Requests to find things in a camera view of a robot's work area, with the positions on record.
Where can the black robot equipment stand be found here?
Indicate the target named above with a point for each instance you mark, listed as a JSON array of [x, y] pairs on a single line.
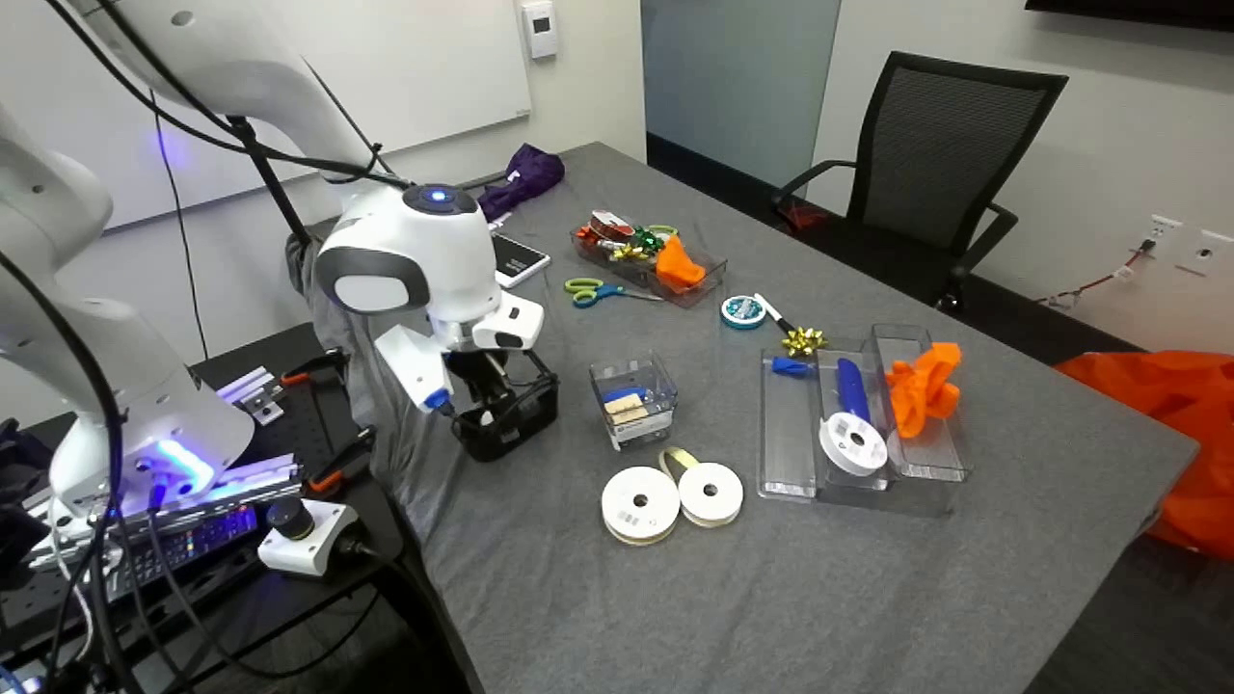
[[154, 563]]

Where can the black and white card box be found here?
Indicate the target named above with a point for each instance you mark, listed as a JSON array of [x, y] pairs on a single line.
[[523, 263]]

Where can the purple cloth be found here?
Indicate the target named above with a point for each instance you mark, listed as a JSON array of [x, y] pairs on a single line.
[[523, 175]]

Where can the orange plastic bag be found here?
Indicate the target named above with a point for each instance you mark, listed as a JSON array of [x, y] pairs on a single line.
[[1176, 424]]

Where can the gold gift bow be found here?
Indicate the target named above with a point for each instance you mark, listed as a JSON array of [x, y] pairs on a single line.
[[802, 342]]

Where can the white ribbon spool in organizer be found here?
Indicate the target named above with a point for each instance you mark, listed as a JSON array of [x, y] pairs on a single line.
[[853, 446]]

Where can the orange ribbon piece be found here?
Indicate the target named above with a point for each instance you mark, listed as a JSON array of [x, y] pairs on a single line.
[[676, 263]]

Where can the blue ribbon roll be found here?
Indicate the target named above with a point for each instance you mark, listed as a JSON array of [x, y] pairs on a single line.
[[853, 388]]

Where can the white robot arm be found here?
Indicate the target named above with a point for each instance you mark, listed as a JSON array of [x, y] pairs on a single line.
[[411, 243]]

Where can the white wall thermostat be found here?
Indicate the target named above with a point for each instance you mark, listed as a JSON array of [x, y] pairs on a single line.
[[541, 26]]

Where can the white wall outlet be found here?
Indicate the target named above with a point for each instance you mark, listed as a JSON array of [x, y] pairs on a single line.
[[1164, 234]]

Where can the teal ribbon roll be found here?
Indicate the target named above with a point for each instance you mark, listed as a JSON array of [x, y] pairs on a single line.
[[743, 310]]

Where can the black wall television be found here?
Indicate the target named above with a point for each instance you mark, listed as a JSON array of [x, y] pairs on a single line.
[[1137, 8]]

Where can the grey table cloth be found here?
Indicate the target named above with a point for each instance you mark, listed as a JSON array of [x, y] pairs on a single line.
[[771, 553]]

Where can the clear plastic organizer tray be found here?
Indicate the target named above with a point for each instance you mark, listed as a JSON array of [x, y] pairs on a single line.
[[856, 431]]

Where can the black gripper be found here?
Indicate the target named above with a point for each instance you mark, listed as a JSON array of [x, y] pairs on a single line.
[[488, 355]]

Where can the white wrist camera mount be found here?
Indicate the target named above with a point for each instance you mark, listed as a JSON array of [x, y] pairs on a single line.
[[411, 368]]

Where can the black office chair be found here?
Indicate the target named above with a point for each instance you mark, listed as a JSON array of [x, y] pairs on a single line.
[[947, 157]]

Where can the small clear plastic box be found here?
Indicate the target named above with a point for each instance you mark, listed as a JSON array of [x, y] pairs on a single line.
[[634, 401]]

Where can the orange ribbon bow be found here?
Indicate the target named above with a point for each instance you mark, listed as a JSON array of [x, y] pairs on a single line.
[[928, 388]]

